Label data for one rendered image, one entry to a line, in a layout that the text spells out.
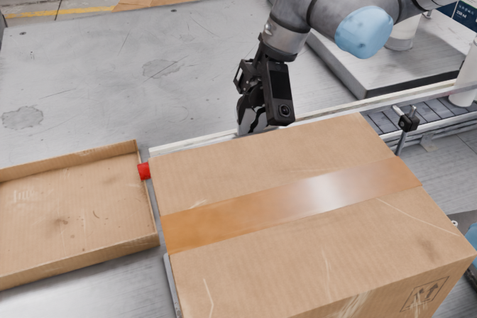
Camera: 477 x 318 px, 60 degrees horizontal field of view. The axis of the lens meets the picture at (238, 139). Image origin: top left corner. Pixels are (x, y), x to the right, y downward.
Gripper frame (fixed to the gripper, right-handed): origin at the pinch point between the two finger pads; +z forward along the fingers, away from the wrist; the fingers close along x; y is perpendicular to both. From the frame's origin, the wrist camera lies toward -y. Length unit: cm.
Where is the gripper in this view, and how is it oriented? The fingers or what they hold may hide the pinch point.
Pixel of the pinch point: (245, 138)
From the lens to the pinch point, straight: 82.6
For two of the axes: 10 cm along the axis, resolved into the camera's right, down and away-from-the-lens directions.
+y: -3.2, -6.5, 6.9
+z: -3.2, 7.6, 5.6
